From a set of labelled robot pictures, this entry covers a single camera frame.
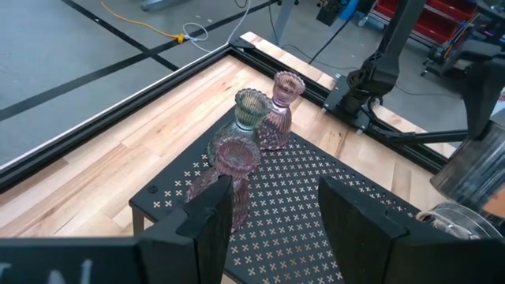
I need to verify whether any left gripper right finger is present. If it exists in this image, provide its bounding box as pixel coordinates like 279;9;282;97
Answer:
318;176;505;284

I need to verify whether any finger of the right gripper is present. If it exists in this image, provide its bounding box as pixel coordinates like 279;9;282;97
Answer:
463;58;505;140

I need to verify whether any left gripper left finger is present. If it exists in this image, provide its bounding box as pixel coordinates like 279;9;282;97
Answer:
137;176;234;284

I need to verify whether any brown weight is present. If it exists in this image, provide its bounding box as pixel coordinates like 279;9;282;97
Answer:
185;136;262;234

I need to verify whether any dark glass jar candle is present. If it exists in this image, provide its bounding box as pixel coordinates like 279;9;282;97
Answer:
416;202;504;242

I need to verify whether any green glass candlestick holder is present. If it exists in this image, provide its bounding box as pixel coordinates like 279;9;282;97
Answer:
205;88;273;166

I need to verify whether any red storage bins rack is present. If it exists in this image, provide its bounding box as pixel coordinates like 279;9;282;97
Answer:
370;0;481;45

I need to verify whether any black perforated metal riser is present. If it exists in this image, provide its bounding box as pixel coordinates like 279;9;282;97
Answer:
129;106;421;284

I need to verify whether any black equipment case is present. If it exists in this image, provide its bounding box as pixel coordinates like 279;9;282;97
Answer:
315;0;350;27

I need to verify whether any grey desk leg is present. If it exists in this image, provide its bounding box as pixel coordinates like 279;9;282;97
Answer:
271;0;299;45

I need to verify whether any grey desk base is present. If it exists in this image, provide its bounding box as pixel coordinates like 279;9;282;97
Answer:
140;0;190;12

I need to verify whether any black floor cable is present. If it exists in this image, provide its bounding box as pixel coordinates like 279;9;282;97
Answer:
307;17;358;66

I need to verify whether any black aluminium table frame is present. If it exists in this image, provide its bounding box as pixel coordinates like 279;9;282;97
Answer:
0;37;470;194

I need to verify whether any yellow extension cable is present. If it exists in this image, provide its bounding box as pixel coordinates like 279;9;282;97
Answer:
100;0;185;43

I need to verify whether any white cable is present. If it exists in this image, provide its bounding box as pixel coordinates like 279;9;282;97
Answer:
181;0;253;54

